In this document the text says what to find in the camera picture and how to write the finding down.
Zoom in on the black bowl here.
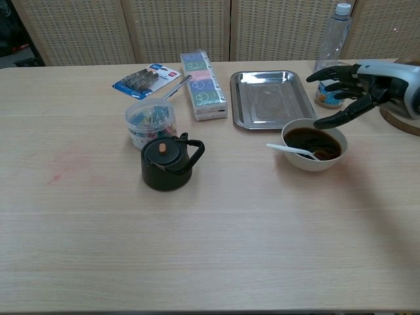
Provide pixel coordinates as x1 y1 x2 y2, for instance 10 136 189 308
281 118 348 173

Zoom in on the clear plastic water bottle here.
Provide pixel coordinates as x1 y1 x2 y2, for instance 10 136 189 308
314 3 352 74

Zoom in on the white pen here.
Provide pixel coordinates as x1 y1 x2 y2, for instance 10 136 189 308
163 74 193 100

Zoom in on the blue blister pack of clips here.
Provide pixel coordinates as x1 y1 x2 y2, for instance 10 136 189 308
112 63 183 100

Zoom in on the long box of pastel items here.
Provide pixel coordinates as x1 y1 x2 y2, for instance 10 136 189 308
180 49 228 122

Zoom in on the stainless steel tray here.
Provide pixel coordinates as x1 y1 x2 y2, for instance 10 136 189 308
230 70 318 131

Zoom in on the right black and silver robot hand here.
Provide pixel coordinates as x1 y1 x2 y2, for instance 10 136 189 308
306 60 420 130

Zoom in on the black teapot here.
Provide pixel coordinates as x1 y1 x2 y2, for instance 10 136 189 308
140 132 205 192

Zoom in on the steel gooseneck kettle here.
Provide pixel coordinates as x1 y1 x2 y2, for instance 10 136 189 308
379 104 420 138

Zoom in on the small jar with blue label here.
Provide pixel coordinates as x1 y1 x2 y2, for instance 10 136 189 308
314 80 345 109

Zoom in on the clear jar of coloured clips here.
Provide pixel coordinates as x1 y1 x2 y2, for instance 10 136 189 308
125 98 178 151

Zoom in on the wooden woven folding screen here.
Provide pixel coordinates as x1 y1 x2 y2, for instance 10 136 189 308
12 0 420 66

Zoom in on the white plastic spoon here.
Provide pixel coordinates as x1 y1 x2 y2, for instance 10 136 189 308
266 143 324 161

